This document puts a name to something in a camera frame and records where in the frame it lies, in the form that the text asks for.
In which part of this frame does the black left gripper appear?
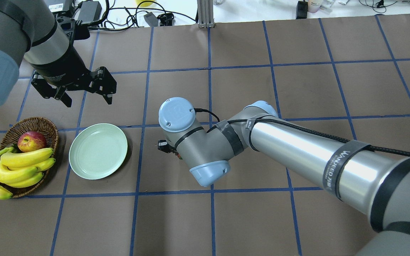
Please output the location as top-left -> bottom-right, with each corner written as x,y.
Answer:
31,47 -> 117,107

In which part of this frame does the aluminium frame post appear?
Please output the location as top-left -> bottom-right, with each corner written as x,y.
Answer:
197,0 -> 215,28

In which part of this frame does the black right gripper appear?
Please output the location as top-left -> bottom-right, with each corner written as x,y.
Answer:
158,140 -> 178,154

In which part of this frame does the red apple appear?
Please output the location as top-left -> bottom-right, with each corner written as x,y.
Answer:
17,131 -> 47,153

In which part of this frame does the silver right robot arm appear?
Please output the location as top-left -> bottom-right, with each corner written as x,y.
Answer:
158,97 -> 410,256

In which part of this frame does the black power brick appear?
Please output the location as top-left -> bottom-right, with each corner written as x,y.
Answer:
75,0 -> 102,25

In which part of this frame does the white paper cup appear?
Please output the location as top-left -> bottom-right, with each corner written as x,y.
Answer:
307,0 -> 324,13

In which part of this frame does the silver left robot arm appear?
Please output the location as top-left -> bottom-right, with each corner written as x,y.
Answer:
0,0 -> 117,107

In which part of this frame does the yellow banana bunch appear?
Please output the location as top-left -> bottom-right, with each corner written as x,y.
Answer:
0,147 -> 56,200

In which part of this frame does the black power adapter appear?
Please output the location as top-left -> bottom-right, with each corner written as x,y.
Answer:
295,0 -> 309,20

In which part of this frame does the light green plate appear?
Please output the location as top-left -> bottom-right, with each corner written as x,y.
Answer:
68,123 -> 128,180

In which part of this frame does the woven wicker fruit basket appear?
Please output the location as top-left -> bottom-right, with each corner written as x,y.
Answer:
0,117 -> 59,198

